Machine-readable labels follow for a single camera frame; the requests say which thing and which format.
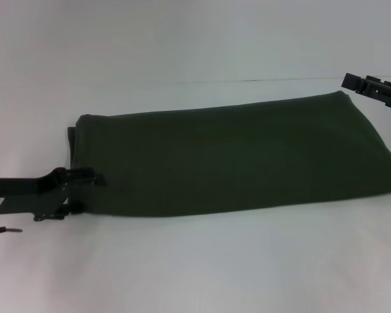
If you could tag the dark green t-shirt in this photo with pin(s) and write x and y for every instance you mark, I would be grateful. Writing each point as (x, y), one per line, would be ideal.
(231, 153)

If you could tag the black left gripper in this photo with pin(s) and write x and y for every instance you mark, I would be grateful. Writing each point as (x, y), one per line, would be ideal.
(29, 194)

